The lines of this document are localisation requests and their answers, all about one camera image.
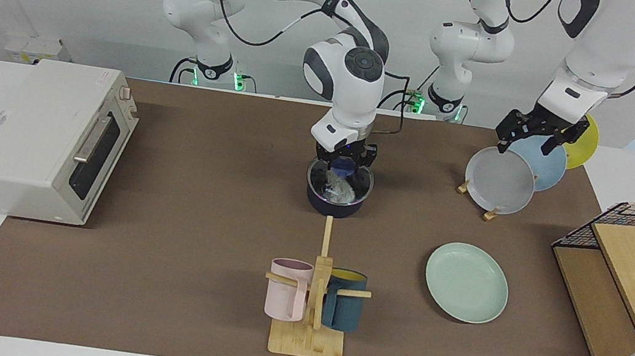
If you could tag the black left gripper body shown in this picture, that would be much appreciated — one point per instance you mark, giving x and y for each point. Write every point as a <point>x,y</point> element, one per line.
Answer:
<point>546,123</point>

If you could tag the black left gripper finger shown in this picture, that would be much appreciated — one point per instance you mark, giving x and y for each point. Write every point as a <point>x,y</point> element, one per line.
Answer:
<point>504,141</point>
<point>552,146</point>

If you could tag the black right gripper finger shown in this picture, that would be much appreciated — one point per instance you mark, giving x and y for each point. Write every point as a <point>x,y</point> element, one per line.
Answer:
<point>322,163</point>
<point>365,167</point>

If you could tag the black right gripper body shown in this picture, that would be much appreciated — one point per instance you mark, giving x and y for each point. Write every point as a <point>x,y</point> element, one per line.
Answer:
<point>346,150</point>

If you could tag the glass lid blue knob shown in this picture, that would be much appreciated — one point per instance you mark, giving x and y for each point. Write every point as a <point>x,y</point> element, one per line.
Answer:
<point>362,192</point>

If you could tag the translucent white vermicelli bundle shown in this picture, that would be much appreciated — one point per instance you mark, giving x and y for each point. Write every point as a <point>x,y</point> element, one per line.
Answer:
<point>341,187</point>

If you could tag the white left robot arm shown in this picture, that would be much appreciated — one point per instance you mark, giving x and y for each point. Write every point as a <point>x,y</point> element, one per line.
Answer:
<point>596,49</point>

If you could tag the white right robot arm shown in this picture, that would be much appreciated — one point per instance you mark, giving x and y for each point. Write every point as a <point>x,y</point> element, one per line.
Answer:
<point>350,77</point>

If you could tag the light blue plate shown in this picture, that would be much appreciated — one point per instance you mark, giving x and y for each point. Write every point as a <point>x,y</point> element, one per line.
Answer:
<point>548,170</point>

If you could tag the yellow plate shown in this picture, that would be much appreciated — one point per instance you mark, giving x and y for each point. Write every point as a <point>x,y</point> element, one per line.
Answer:
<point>586,147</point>

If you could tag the grey plate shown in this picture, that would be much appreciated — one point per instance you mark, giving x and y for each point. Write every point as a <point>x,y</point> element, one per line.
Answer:
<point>500,182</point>

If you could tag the wooden plate rack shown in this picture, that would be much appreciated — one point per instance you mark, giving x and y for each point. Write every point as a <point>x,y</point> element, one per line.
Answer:
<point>490,215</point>

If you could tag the pale green plate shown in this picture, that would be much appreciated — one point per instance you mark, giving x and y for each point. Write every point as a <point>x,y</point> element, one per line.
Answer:
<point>467,283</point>

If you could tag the pink mug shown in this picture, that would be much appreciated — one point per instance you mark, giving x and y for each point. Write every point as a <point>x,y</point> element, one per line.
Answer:
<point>284,301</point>

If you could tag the dark teal mug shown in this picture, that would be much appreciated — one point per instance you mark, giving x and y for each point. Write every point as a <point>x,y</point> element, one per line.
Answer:
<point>344,309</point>

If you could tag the wooden mug tree stand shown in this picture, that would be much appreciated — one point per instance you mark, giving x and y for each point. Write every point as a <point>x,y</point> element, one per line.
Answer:
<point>307,341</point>

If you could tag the brown table mat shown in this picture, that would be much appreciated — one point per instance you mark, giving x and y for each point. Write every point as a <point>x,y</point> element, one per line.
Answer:
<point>152,291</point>

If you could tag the white toaster oven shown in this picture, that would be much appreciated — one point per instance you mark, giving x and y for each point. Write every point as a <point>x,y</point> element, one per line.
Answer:
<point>19,136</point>

